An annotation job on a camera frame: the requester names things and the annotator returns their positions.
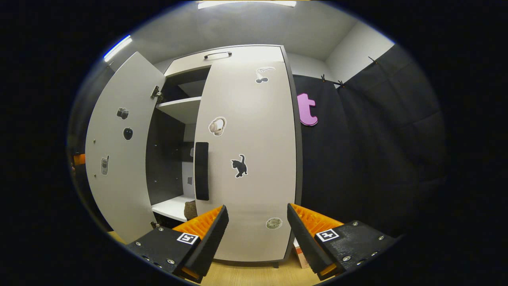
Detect ceiling light panel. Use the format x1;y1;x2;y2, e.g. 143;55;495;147
104;35;132;62
198;0;296;10

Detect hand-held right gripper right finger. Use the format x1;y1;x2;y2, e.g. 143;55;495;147
286;203;396;281

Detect white shoe cabinet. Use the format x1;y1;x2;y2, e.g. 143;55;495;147
85;44;303;267

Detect black door handle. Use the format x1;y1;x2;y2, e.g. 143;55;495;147
194;142;210;201

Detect brown cardboard box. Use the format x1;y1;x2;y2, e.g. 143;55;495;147
293;238;311;269

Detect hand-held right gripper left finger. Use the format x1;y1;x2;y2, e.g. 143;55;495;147
125;205;230;284

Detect white cabinet door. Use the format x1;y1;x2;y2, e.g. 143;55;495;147
85;52;166;243
193;60;297;263

